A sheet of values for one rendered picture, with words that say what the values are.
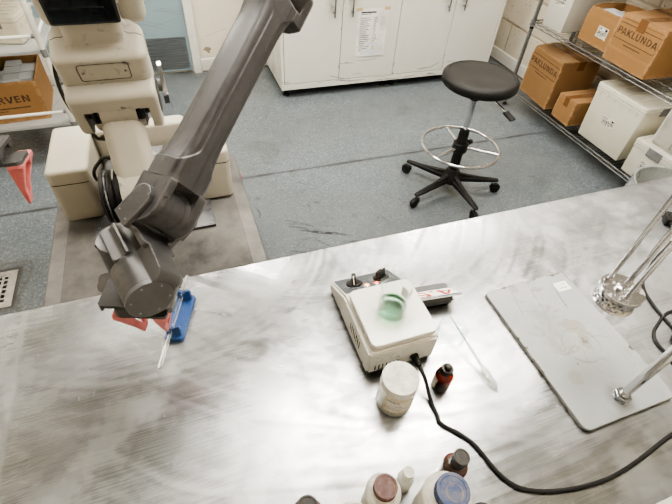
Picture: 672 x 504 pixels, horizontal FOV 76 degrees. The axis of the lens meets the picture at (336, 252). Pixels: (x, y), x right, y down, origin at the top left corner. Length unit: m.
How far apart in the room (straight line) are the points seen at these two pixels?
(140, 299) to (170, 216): 0.11
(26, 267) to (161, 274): 1.74
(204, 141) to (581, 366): 0.74
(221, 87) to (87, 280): 1.05
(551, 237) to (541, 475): 0.57
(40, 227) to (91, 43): 1.28
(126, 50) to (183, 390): 0.87
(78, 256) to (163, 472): 1.03
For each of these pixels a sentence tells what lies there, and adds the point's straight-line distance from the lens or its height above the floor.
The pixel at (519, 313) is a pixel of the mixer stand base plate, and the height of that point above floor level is 0.76.
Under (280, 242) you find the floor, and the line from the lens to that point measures 2.04.
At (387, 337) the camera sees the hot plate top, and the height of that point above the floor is 0.84.
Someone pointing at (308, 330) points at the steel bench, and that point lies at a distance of 0.82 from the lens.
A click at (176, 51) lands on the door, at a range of 3.59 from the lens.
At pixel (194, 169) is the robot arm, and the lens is 0.59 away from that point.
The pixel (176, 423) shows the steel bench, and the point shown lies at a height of 0.75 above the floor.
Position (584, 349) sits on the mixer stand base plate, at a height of 0.76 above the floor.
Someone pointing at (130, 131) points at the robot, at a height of 0.77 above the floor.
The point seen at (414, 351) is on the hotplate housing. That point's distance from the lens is 0.77.
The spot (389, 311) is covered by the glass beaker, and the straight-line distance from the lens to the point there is 0.71.
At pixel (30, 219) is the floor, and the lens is 2.50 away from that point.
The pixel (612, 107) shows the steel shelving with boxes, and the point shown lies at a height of 0.37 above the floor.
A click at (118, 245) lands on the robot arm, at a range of 0.59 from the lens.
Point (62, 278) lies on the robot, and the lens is 1.60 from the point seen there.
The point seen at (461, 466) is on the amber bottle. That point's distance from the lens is 0.66.
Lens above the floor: 1.43
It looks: 46 degrees down
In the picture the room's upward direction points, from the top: 5 degrees clockwise
